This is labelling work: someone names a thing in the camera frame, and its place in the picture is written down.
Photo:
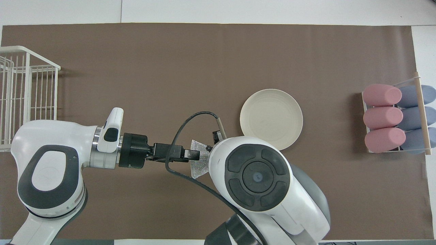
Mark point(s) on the blue cup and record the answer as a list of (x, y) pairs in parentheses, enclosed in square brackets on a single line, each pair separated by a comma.
[(414, 140), (412, 118), (410, 97)]

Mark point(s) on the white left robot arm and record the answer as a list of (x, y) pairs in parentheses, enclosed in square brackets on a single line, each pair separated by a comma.
[(51, 136)]

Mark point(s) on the cream round plate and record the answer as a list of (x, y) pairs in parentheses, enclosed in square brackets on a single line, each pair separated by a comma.
[(270, 115)]

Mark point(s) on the brown table mat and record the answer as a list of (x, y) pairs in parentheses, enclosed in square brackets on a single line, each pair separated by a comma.
[(170, 68)]

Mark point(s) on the cup rack with wooden bar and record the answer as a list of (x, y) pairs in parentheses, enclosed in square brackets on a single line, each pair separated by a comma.
[(422, 112)]

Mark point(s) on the pink cup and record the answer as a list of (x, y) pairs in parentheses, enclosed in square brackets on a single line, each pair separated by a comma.
[(381, 95), (384, 140), (382, 118)]

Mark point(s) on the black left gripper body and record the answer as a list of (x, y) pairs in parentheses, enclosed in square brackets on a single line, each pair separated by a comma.
[(134, 151)]

